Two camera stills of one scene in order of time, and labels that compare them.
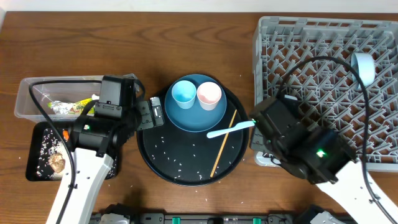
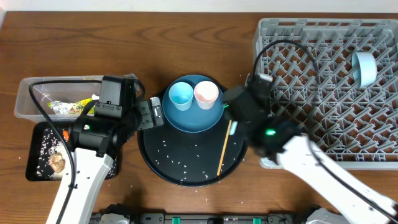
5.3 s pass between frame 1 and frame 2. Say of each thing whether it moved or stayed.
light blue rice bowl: stayed
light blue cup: moved
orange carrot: stayed
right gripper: moved
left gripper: stayed
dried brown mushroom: stayed
